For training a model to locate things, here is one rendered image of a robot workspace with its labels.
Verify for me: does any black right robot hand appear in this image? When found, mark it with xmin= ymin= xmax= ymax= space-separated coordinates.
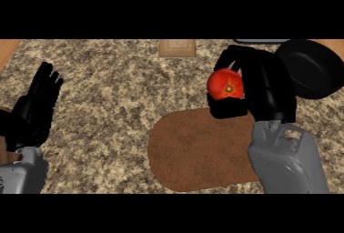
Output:
xmin=205 ymin=45 xmax=298 ymax=124

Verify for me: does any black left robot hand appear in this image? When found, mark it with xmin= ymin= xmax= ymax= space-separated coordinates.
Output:
xmin=0 ymin=61 xmax=65 ymax=153

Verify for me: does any red tomato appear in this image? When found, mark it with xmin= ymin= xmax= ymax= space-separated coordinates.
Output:
xmin=206 ymin=67 xmax=246 ymax=101

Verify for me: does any black pot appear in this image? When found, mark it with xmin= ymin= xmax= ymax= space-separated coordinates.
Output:
xmin=274 ymin=39 xmax=344 ymax=100

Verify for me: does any brown wooden cutting board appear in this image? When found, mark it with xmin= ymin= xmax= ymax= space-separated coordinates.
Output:
xmin=147 ymin=106 xmax=261 ymax=193

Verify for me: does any dark grey appliance edge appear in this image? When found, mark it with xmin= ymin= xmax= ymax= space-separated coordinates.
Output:
xmin=231 ymin=38 xmax=292 ymax=46

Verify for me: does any tan square tile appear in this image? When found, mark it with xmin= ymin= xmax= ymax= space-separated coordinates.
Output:
xmin=156 ymin=39 xmax=197 ymax=58

